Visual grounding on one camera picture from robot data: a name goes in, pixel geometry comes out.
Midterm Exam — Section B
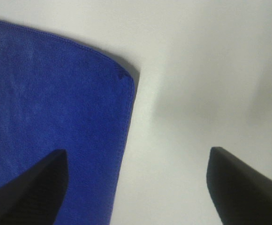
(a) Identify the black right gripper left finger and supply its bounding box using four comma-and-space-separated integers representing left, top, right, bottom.
0, 150, 68, 225

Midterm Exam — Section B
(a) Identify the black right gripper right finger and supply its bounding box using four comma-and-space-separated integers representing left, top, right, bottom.
206, 147, 272, 225

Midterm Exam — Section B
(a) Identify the blue microfibre towel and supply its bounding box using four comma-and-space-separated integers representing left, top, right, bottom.
0, 21, 135, 225

